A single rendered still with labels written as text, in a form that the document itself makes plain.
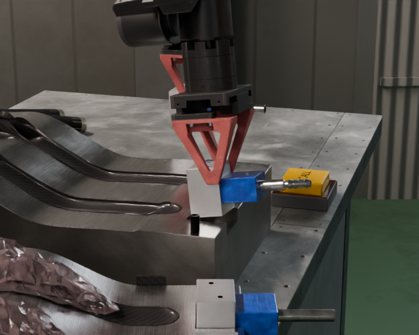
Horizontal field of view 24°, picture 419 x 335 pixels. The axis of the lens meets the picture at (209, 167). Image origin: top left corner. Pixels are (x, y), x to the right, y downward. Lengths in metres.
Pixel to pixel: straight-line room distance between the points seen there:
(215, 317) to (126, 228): 0.20
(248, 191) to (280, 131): 0.69
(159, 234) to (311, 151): 0.62
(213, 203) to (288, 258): 0.18
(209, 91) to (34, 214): 0.24
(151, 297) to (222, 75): 0.25
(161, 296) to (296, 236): 0.34
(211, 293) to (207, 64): 0.26
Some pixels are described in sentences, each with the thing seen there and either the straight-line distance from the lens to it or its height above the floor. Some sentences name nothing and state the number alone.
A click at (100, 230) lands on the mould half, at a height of 0.88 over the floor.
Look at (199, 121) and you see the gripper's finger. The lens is 1.01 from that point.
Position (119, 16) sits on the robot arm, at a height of 1.10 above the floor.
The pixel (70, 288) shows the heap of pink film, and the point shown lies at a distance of 0.90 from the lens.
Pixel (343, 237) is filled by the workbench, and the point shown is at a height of 0.58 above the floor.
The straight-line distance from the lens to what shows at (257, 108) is 1.33.
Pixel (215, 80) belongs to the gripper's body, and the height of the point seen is 1.04.
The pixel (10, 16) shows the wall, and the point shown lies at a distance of 3.60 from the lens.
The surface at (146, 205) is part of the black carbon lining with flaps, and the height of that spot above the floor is 0.88.
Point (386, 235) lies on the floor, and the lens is 3.43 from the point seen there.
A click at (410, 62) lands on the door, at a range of 3.65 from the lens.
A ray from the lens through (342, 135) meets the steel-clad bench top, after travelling 1.71.
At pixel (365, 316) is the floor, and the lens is 2.85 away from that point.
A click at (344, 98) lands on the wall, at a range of 3.68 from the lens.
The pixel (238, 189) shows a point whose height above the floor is 0.93.
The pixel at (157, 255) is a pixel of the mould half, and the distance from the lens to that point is 1.04.
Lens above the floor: 1.27
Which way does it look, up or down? 18 degrees down
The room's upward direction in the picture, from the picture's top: straight up
